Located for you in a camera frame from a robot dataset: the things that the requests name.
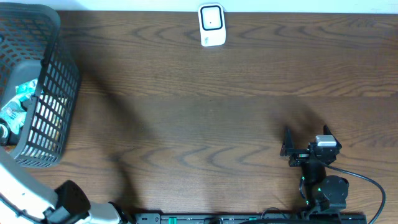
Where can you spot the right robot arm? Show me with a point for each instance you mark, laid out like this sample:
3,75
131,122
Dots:
324,194

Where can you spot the teal white snack packet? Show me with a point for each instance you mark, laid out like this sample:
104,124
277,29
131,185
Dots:
14,115

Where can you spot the white barcode scanner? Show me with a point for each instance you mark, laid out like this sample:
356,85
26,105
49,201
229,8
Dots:
212,25

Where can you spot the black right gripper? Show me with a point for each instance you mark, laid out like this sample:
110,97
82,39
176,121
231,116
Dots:
300,155

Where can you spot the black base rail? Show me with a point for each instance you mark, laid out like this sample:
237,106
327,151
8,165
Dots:
156,218

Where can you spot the dark grey plastic basket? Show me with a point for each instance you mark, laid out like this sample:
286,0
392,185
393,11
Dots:
31,47

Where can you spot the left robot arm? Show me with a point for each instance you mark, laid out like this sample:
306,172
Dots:
26,200

